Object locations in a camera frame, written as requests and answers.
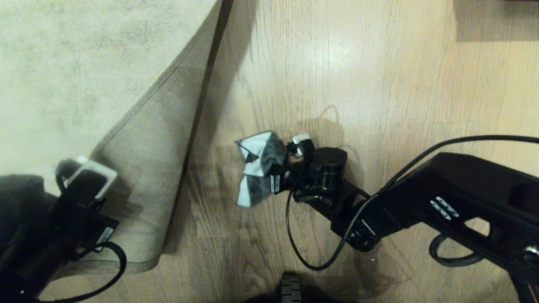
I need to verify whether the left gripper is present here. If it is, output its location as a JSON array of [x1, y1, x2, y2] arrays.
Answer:
[[51, 197, 120, 260]]

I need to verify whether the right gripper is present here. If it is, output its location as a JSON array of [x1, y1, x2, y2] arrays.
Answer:
[[269, 162, 313, 199]]

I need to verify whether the grey and white cloth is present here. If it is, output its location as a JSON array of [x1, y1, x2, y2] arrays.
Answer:
[[235, 130, 289, 209]]

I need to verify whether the beige rug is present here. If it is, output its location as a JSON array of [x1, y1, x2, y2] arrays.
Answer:
[[0, 0, 235, 276]]

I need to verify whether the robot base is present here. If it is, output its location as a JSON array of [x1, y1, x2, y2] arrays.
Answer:
[[244, 271, 337, 303]]

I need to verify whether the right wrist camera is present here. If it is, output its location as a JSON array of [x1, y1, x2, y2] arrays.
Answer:
[[287, 133, 316, 164]]

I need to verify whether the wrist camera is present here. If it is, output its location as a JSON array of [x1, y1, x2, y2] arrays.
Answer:
[[287, 133, 316, 164], [56, 156, 118, 201]]

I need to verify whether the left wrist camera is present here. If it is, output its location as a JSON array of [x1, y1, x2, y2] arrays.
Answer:
[[56, 156, 118, 201]]

